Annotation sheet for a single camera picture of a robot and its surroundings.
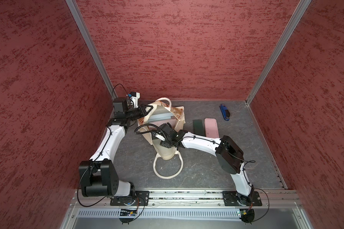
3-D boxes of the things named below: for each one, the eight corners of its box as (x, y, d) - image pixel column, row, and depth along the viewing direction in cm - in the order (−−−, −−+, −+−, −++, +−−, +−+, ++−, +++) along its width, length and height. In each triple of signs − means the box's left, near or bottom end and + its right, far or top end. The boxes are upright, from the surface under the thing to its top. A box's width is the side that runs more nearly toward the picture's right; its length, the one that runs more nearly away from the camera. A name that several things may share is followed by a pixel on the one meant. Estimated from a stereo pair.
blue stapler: (223, 120, 111) (225, 116, 107) (219, 107, 120) (221, 103, 117) (229, 120, 111) (231, 116, 108) (225, 107, 120) (226, 103, 117)
